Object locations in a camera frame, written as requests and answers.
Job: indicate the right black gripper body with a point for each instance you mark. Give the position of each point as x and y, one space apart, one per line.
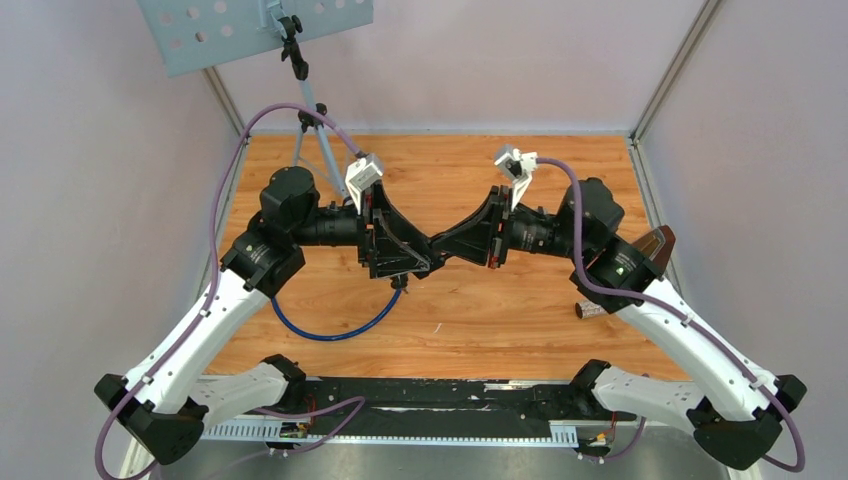
499 240

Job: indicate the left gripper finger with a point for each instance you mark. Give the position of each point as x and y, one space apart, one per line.
396 258
397 224

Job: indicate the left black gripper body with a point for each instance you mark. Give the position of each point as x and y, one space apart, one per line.
365 233

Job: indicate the blue cable lock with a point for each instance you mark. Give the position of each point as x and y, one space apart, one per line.
333 298

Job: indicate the black keys bunch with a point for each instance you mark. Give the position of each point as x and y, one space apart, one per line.
399 283

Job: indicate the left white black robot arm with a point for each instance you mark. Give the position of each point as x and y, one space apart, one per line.
162 402

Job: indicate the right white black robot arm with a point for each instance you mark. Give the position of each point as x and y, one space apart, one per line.
733 408

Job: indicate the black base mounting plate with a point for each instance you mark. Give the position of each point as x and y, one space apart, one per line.
453 408

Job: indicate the brown wooden metronome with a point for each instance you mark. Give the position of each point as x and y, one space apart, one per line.
657 246

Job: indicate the blue music stand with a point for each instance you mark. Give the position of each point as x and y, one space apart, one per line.
199 35

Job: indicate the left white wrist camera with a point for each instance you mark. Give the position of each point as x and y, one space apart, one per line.
362 174

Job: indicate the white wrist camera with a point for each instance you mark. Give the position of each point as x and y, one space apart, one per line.
518 167
362 174

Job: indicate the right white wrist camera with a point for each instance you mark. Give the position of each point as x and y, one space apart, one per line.
518 167

